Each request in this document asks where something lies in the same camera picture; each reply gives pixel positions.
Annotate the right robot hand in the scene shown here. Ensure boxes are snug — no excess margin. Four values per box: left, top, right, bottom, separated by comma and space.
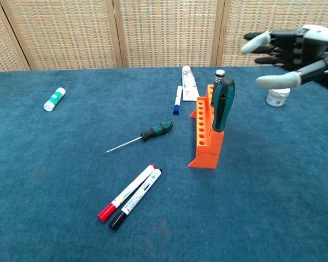
241, 25, 328, 95

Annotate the silver black precision screwdriver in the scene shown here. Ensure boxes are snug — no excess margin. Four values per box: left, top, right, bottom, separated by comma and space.
210, 69, 226, 108

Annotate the teal black screwdriver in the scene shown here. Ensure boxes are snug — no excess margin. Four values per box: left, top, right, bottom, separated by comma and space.
212, 76, 236, 133

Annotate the orange tool holder rack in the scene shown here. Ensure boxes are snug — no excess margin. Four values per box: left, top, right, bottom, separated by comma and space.
187, 84, 225, 170

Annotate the small white jar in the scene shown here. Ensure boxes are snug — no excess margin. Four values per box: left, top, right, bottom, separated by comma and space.
266, 87, 291, 108

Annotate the white printed tube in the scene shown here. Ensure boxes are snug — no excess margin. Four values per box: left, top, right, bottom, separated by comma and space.
181, 65, 199, 103

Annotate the blue cap white marker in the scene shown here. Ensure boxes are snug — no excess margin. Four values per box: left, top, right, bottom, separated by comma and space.
172, 85, 183, 115

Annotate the woven wooden folding screen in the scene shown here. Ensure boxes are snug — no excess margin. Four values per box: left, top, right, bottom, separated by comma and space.
0, 0, 328, 73

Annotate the green black screwdriver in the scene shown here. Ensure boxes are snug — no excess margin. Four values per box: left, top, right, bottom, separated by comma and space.
102, 121, 174, 155

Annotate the red cap white marker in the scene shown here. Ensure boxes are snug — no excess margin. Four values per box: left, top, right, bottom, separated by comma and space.
97, 163, 157, 223

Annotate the black cap white marker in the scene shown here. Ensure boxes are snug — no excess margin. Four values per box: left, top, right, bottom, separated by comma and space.
108, 167, 163, 231

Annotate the green white glue stick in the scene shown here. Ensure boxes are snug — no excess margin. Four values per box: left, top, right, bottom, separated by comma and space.
43, 87, 66, 112

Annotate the blue table cloth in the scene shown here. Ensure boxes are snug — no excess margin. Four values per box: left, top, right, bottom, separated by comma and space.
0, 64, 328, 262

